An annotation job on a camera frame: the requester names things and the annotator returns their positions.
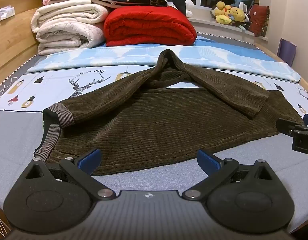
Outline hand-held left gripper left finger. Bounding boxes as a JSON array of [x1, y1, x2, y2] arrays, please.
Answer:
[[25, 148, 116, 201]]

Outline red folded quilt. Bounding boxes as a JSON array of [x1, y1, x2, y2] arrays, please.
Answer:
[[103, 5, 197, 47]]

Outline navy dotted folded blanket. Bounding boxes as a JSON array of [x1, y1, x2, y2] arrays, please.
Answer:
[[91, 0, 169, 9]]

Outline deer printed bed sheet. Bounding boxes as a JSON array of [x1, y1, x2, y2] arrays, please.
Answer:
[[0, 65, 308, 120]]

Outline tissue pack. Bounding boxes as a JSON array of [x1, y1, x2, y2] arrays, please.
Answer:
[[0, 5, 16, 23]]

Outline wooden bed headboard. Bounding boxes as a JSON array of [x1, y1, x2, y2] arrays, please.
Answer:
[[0, 0, 57, 90]]

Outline grey bed sheet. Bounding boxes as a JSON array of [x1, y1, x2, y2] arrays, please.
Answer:
[[0, 110, 308, 235]]

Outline brown corduroy pants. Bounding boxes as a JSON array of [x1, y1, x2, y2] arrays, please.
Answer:
[[34, 49, 305, 177]]

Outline purple bag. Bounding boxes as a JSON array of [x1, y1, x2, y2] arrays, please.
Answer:
[[277, 38, 297, 67]]

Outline dark red pillow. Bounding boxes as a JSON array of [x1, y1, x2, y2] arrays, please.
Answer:
[[249, 4, 270, 37]]

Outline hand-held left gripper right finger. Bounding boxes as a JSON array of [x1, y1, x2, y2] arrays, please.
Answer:
[[181, 149, 281, 202]]

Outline yellow bear plush toy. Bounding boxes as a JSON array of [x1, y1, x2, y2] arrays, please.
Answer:
[[229, 6, 247, 23], [215, 1, 232, 25]]

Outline cream folded quilt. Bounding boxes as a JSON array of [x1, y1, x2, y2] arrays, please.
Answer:
[[31, 4, 109, 34]]

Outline blue patterned sheet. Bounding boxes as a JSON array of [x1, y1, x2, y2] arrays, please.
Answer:
[[27, 35, 301, 82]]

